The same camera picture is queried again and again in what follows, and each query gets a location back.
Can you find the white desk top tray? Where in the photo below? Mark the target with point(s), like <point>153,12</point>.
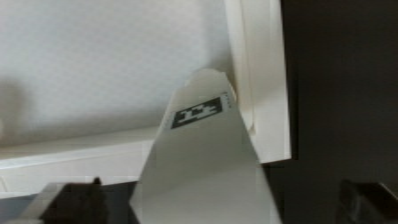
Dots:
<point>100,54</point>

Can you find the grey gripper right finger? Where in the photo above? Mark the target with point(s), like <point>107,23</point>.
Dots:
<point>368,203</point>

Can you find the white front fence bar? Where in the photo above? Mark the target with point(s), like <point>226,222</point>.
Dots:
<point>111,163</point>

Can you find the white desk leg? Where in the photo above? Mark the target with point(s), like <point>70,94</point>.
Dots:
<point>203,185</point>

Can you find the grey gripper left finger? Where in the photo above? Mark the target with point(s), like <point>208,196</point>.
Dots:
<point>68,204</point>

